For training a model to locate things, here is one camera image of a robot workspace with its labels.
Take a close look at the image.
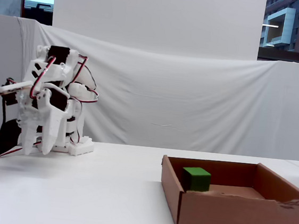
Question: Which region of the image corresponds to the brown cardboard box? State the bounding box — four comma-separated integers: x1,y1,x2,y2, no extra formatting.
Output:
155,153,299,224

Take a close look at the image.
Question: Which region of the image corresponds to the green cube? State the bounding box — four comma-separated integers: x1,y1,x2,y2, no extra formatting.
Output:
180,165,212,194

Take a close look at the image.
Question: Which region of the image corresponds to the white board panel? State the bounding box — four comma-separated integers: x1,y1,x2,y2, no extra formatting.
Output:
49,0,268,66

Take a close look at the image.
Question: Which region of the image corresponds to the white cloth backdrop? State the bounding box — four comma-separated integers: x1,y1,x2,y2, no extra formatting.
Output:
3,16,299,163

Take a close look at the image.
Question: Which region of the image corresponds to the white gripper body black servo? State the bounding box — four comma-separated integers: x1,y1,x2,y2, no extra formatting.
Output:
16,85,71,128

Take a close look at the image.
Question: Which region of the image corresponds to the grey building outside window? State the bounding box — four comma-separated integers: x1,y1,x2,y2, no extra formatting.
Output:
257,0,299,64

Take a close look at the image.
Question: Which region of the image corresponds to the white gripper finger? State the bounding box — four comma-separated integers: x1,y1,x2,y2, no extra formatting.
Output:
13,121,41,157
38,107,68,158

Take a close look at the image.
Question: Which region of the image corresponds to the dark railing outside window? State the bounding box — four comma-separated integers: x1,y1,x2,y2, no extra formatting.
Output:
22,2,54,26

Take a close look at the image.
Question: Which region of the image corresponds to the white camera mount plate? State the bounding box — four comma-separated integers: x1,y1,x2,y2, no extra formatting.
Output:
0,77,33,103

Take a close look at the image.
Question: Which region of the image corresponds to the red black servo cable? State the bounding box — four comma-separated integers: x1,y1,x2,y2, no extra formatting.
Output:
29,53,59,102
0,144,25,161
72,55,104,104

